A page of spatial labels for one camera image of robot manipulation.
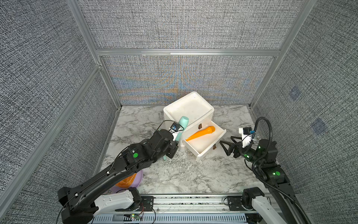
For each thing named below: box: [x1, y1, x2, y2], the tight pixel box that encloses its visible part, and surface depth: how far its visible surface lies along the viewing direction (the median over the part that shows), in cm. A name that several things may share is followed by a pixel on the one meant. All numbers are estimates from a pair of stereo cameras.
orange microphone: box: [185, 126, 216, 142], surface depth 92 cm
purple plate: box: [101, 169, 144, 196], surface depth 82 cm
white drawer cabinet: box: [163, 91, 227, 162], surface depth 87 cm
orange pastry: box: [115, 172, 138, 189], surface depth 80 cm
